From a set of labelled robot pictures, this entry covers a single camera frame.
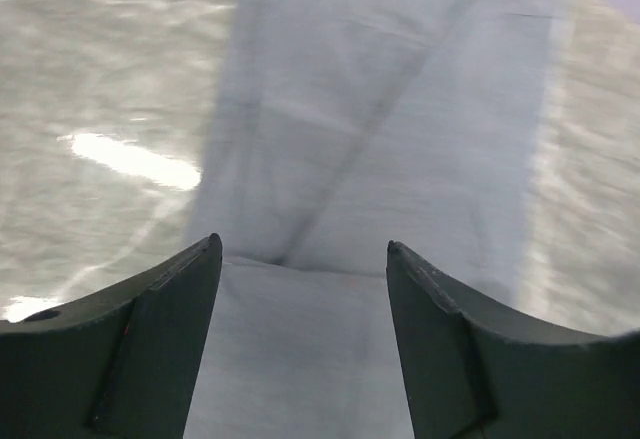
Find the grey long sleeve shirt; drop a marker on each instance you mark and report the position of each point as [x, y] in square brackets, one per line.
[339, 126]

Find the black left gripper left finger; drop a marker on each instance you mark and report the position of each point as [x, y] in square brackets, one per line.
[118, 363]

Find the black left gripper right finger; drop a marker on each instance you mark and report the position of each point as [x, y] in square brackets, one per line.
[476, 368]

